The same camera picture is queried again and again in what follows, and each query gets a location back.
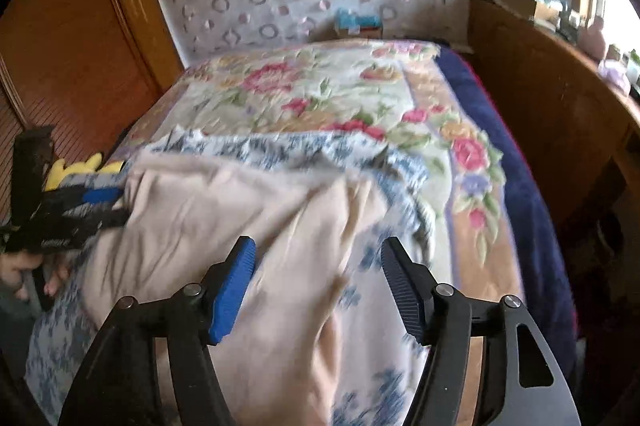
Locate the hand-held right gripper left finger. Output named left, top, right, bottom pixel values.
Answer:
left=57, top=236, right=257, bottom=426

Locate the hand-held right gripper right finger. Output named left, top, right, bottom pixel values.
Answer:
left=381, top=236, right=583, bottom=426

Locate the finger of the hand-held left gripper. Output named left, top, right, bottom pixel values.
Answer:
left=60, top=208, right=132, bottom=237
left=50, top=187, right=125, bottom=209

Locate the beige printed t-shirt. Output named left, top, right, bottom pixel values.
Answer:
left=80, top=153, right=388, bottom=426

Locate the person's left hand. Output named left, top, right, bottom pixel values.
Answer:
left=0, top=251, right=71, bottom=301

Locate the yellow plush toy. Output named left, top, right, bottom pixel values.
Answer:
left=44, top=155, right=126, bottom=193

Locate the blue floral bed sheet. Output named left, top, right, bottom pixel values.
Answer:
left=25, top=128, right=436, bottom=426

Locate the navy blue blanket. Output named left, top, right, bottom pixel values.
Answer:
left=437, top=46, right=578, bottom=377

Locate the wooden wardrobe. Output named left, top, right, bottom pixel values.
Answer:
left=0, top=0, right=186, bottom=227

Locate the pink floral quilt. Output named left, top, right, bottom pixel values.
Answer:
left=110, top=40, right=526, bottom=307

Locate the wooden window-side cabinet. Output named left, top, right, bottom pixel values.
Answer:
left=467, top=0, right=640, bottom=227

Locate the small cardboard box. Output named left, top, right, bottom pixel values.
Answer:
left=336, top=24, right=385, bottom=39

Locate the blue toy on box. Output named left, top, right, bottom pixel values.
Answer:
left=334, top=8, right=381, bottom=29

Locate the pale purple cloth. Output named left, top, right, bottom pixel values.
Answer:
left=597, top=60, right=631, bottom=94

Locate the open cardboard box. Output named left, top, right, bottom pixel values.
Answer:
left=500, top=0, right=556, bottom=24

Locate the pink bottle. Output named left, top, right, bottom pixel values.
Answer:
left=585, top=18, right=607, bottom=56

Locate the window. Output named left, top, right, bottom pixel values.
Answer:
left=570, top=0, right=640, bottom=71

